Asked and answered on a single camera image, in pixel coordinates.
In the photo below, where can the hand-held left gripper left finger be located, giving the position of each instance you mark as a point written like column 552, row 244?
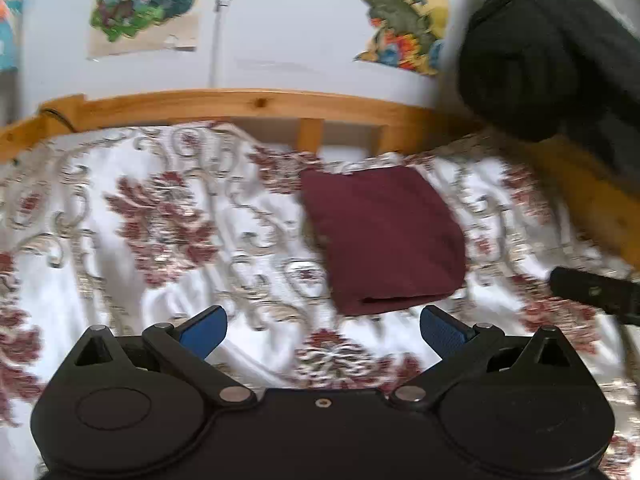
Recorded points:
column 206, row 332

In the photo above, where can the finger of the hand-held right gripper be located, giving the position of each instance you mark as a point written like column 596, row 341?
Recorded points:
column 595, row 292

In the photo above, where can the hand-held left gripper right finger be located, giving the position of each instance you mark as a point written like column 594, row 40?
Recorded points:
column 440, row 331

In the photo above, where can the maroon long-sleeved sweater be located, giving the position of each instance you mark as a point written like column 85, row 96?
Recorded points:
column 385, row 240

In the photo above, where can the floral white bedspread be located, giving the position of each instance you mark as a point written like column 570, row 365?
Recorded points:
column 150, row 280

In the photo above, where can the black dark cloth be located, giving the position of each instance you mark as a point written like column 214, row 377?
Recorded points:
column 540, row 50

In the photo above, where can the wooden bed frame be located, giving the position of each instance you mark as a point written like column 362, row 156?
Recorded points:
column 200, row 105

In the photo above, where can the white wall pipe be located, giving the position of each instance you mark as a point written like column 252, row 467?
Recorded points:
column 220, row 20

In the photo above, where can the floral colourful wall poster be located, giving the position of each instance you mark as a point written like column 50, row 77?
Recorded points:
column 405, row 15

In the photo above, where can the blond figure wall poster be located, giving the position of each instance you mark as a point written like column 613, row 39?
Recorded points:
column 145, row 0

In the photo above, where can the orange-haired figure wall poster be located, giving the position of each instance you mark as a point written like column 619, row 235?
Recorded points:
column 9, row 20

